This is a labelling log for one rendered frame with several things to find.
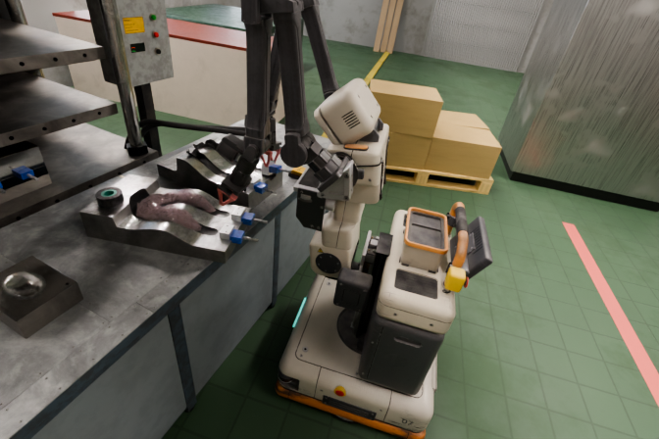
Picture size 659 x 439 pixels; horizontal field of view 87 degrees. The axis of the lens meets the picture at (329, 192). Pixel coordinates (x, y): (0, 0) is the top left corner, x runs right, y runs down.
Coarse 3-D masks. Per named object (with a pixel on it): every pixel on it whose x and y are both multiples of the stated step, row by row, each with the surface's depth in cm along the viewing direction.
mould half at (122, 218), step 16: (128, 176) 136; (128, 192) 127; (160, 192) 136; (96, 208) 118; (112, 208) 119; (128, 208) 122; (192, 208) 127; (224, 208) 135; (96, 224) 117; (112, 224) 116; (128, 224) 118; (144, 224) 118; (160, 224) 116; (176, 224) 118; (208, 224) 125; (240, 224) 128; (112, 240) 120; (128, 240) 119; (144, 240) 118; (160, 240) 117; (176, 240) 116; (192, 240) 117; (208, 240) 119; (224, 240) 120; (192, 256) 119; (208, 256) 117; (224, 256) 116
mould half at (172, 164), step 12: (180, 156) 149; (192, 156) 150; (216, 156) 156; (168, 168) 154; (180, 168) 150; (192, 168) 146; (204, 168) 148; (228, 168) 155; (180, 180) 154; (192, 180) 150; (204, 180) 147; (216, 180) 145; (264, 180) 148; (276, 180) 156; (216, 192) 147; (252, 192) 141; (264, 192) 150; (240, 204) 143; (252, 204) 144
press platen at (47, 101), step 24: (24, 72) 183; (0, 96) 153; (24, 96) 156; (48, 96) 160; (72, 96) 163; (0, 120) 135; (24, 120) 137; (48, 120) 140; (72, 120) 149; (0, 144) 127
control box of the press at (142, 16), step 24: (96, 0) 154; (120, 0) 154; (144, 0) 165; (96, 24) 160; (144, 24) 169; (144, 48) 172; (168, 48) 185; (144, 72) 177; (168, 72) 190; (144, 96) 187
